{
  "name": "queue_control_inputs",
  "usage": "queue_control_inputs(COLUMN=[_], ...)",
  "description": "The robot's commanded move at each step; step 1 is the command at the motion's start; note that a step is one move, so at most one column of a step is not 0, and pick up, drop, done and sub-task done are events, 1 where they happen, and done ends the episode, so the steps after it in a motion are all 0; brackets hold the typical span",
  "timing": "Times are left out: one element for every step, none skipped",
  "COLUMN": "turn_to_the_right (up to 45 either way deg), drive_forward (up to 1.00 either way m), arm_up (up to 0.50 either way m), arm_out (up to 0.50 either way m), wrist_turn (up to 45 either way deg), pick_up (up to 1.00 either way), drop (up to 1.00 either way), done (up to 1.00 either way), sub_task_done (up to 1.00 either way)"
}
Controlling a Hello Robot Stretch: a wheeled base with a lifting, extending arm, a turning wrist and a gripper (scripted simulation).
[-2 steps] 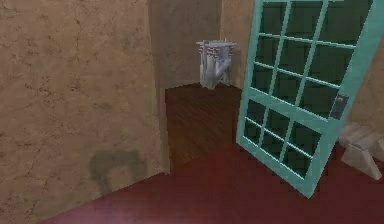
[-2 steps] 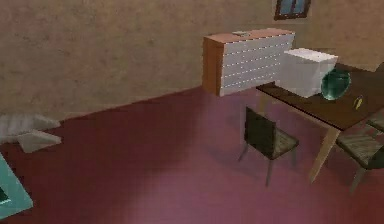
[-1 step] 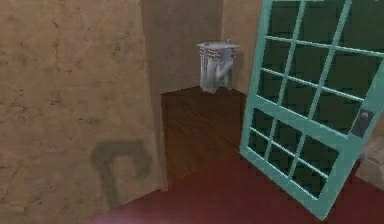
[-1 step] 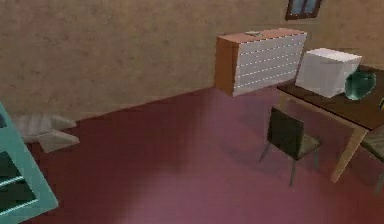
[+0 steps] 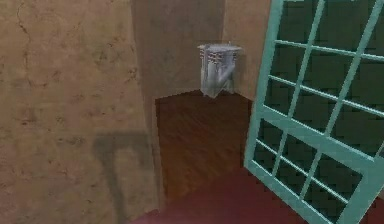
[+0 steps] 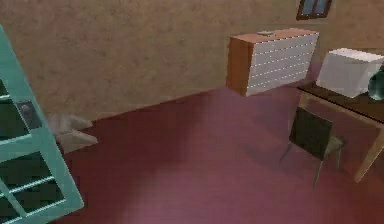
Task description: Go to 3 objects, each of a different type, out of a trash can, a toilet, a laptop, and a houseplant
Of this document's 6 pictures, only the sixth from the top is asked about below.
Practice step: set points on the orange white chest of drawers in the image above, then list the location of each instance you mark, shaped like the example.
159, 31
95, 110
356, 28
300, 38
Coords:
280, 63

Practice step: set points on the small grey object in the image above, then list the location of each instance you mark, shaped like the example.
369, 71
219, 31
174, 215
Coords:
267, 33

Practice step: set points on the dark olive chair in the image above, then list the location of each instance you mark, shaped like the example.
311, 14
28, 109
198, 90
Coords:
311, 133

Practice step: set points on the grey white floor object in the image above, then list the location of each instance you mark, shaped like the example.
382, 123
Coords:
68, 131

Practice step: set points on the teal shelf unit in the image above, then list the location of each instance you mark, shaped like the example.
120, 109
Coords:
50, 160

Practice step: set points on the brown framed window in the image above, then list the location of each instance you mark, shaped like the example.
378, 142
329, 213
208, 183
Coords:
313, 7

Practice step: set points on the white box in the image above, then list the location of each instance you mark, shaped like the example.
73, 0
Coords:
348, 71

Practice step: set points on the brown wooden table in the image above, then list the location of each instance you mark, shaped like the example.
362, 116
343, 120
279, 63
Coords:
363, 106

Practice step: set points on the dark green round object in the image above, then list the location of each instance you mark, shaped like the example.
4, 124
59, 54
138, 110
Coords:
377, 85

